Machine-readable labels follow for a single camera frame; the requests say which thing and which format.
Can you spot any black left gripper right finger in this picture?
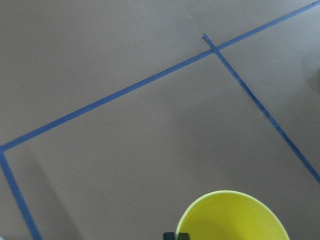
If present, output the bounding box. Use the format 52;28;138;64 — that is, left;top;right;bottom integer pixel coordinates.
177;232;190;240

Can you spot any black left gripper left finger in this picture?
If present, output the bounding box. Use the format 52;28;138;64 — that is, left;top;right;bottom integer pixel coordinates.
163;232;176;240

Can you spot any yellow plastic cup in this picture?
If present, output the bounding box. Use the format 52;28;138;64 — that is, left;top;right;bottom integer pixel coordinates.
175;190;289;240

